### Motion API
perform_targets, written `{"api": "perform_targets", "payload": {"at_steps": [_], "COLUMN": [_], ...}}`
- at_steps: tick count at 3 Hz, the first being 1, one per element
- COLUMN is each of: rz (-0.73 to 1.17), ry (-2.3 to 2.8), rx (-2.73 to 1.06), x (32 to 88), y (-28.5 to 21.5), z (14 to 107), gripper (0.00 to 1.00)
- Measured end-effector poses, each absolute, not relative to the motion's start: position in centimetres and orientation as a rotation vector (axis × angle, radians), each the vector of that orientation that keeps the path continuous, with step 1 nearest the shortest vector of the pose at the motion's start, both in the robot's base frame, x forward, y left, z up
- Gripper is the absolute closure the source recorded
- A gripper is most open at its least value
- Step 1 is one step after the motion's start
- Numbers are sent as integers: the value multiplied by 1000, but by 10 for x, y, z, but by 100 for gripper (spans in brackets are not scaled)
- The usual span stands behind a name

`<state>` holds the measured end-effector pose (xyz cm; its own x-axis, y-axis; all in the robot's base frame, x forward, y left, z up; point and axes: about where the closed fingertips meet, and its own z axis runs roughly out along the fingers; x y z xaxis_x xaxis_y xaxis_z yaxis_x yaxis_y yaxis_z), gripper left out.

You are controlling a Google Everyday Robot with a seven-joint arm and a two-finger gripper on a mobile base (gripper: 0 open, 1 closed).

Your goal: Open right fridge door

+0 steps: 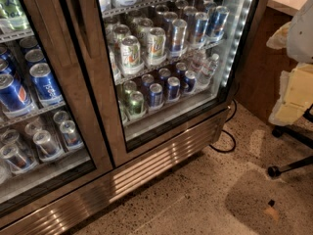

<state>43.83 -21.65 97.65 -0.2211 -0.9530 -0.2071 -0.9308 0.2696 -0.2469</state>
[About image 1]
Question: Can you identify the glass fridge door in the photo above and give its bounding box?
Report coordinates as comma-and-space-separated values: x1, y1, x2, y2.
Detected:
62, 0, 260, 165
0, 0, 114, 228

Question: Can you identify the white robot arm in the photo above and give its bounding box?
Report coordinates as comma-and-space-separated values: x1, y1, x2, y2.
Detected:
266, 0, 313, 126

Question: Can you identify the blue can bottom shelf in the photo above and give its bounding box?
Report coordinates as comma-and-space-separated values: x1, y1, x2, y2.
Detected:
149, 83, 163, 107

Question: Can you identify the green soda can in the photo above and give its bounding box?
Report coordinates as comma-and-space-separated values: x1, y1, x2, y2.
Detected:
128, 91, 144, 116

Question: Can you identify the clear water bottle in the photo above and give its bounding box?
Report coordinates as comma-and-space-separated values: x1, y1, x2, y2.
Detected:
199, 53, 219, 84

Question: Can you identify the front white 7up can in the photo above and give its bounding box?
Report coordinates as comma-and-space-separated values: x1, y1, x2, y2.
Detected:
120, 35, 141, 69

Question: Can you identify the white 7up can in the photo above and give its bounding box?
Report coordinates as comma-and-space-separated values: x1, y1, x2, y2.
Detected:
120, 35, 141, 69
147, 27, 166, 59

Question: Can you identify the front blue silver can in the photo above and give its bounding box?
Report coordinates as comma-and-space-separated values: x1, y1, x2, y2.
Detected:
169, 19, 187, 52

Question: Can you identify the wooden counter cabinet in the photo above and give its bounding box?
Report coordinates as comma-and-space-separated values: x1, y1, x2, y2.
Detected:
237, 7, 297, 122

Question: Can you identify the silver can lower left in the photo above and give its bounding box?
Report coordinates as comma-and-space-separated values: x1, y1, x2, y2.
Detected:
33, 130, 59, 157

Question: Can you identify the blue pepsi can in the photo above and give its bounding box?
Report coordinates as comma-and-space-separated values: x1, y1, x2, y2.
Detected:
29, 63, 61, 100
0, 73, 31, 112

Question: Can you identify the black chair base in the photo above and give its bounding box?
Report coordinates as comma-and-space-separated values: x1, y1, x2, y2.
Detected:
267, 105, 313, 178

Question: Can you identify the front blue pepsi can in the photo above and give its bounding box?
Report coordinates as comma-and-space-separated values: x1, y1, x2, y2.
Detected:
0, 73, 31, 112

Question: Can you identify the black power cable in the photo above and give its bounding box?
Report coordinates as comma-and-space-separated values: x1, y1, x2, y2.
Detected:
208, 98, 239, 154

